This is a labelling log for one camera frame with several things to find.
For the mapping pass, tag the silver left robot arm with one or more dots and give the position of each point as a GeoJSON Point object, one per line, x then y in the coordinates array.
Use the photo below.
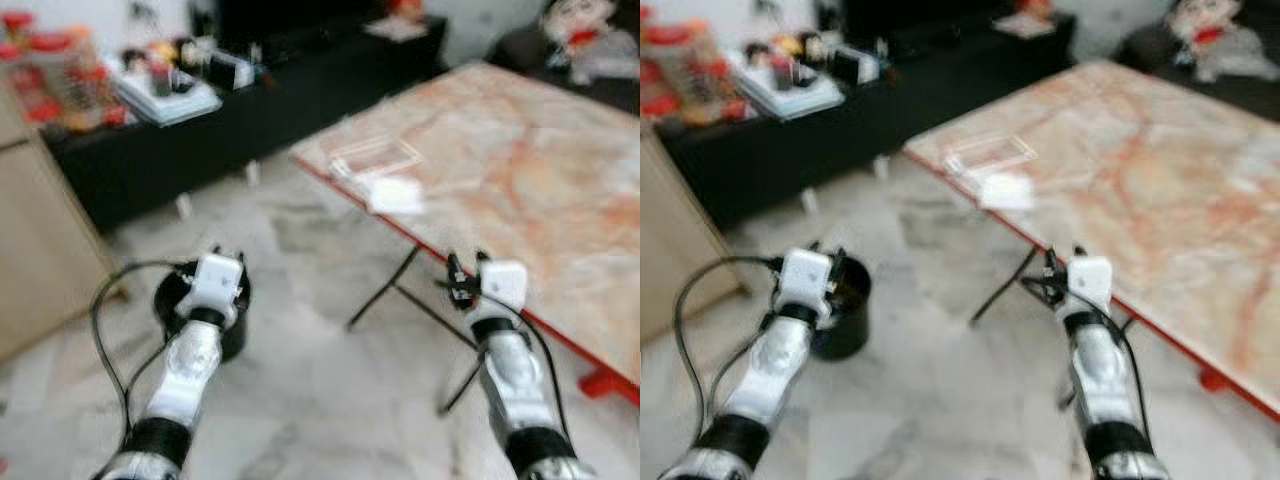
{"type": "Point", "coordinates": [770, 365]}
{"type": "Point", "coordinates": [185, 370]}

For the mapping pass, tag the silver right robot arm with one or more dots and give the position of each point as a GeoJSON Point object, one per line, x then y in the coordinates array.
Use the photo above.
{"type": "Point", "coordinates": [1100, 375]}
{"type": "Point", "coordinates": [515, 380]}

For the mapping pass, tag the black rubbish bucket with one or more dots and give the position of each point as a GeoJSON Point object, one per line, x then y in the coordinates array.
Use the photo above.
{"type": "Point", "coordinates": [235, 335]}
{"type": "Point", "coordinates": [845, 325]}

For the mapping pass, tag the white paper trash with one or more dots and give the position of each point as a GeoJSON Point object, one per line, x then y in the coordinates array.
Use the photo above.
{"type": "Point", "coordinates": [395, 196]}
{"type": "Point", "coordinates": [1007, 191]}

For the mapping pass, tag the marble top folding table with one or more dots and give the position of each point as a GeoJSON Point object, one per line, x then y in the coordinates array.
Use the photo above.
{"type": "Point", "coordinates": [1130, 160]}
{"type": "Point", "coordinates": [520, 170]}

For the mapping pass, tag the clear plastic wrapper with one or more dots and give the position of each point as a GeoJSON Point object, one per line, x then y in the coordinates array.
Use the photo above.
{"type": "Point", "coordinates": [375, 158]}
{"type": "Point", "coordinates": [988, 152]}

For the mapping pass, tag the black TV cabinet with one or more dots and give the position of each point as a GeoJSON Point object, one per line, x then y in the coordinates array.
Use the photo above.
{"type": "Point", "coordinates": [230, 140]}
{"type": "Point", "coordinates": [860, 135]}

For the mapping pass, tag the beige wooden cabinet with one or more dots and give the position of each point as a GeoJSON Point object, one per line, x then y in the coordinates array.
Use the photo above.
{"type": "Point", "coordinates": [45, 230]}
{"type": "Point", "coordinates": [685, 240]}

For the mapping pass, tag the red plastic stool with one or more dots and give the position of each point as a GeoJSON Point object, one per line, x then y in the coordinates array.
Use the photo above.
{"type": "Point", "coordinates": [1217, 380]}
{"type": "Point", "coordinates": [605, 385]}

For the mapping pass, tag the stack of white books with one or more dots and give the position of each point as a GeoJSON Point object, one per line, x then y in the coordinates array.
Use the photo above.
{"type": "Point", "coordinates": [170, 102]}
{"type": "Point", "coordinates": [795, 97]}

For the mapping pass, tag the dark sofa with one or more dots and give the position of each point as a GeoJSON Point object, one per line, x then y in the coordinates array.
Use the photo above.
{"type": "Point", "coordinates": [1145, 55]}
{"type": "Point", "coordinates": [520, 55]}

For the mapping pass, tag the black and white box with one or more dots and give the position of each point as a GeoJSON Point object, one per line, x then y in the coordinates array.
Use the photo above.
{"type": "Point", "coordinates": [855, 65]}
{"type": "Point", "coordinates": [232, 70]}

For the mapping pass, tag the flat printed booklet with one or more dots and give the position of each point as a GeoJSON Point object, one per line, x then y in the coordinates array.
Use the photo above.
{"type": "Point", "coordinates": [396, 30]}
{"type": "Point", "coordinates": [1023, 26]}

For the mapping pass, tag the yellow figurine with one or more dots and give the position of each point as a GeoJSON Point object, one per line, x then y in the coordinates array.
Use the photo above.
{"type": "Point", "coordinates": [162, 60]}
{"type": "Point", "coordinates": [787, 52]}

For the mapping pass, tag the cartoon boy plush doll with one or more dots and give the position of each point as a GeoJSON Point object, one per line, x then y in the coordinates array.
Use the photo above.
{"type": "Point", "coordinates": [590, 45]}
{"type": "Point", "coordinates": [1215, 42]}

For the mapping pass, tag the dark haired red figurine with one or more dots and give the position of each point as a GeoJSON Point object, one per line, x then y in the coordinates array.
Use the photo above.
{"type": "Point", "coordinates": [760, 60]}
{"type": "Point", "coordinates": [135, 65]}

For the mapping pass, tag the red ornament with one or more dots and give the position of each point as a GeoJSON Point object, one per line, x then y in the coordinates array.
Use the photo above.
{"type": "Point", "coordinates": [1036, 7]}
{"type": "Point", "coordinates": [406, 8]}

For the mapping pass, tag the red lidded snack jar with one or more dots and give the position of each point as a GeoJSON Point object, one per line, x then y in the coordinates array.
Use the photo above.
{"type": "Point", "coordinates": [75, 80]}
{"type": "Point", "coordinates": [655, 50]}
{"type": "Point", "coordinates": [705, 70]}
{"type": "Point", "coordinates": [15, 50]}

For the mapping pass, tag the black television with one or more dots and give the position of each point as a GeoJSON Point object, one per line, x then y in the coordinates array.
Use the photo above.
{"type": "Point", "coordinates": [300, 18]}
{"type": "Point", "coordinates": [925, 15]}

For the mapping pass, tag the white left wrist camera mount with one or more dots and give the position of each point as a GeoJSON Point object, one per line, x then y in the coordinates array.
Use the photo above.
{"type": "Point", "coordinates": [805, 280]}
{"type": "Point", "coordinates": [213, 285]}

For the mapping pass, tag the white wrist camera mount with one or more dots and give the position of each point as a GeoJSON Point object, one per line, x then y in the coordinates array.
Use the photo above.
{"type": "Point", "coordinates": [1090, 282]}
{"type": "Point", "coordinates": [504, 285]}
{"type": "Point", "coordinates": [213, 285]}
{"type": "Point", "coordinates": [805, 280]}

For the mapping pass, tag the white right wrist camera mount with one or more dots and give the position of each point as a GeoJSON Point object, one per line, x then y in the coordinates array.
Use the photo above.
{"type": "Point", "coordinates": [1090, 282]}
{"type": "Point", "coordinates": [504, 285]}

